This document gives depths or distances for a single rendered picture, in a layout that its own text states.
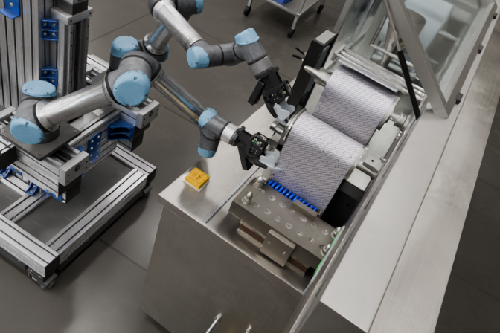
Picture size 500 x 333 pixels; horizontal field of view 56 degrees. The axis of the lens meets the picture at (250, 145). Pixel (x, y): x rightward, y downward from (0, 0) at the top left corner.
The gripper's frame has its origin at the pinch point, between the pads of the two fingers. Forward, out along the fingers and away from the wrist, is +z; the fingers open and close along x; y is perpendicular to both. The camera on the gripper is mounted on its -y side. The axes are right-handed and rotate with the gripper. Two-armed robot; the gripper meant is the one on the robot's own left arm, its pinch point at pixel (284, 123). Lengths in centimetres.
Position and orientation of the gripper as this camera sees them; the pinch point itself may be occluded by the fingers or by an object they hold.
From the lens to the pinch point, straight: 171.3
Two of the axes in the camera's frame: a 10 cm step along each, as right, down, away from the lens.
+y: 7.4, -2.2, -6.4
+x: 4.9, -4.7, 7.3
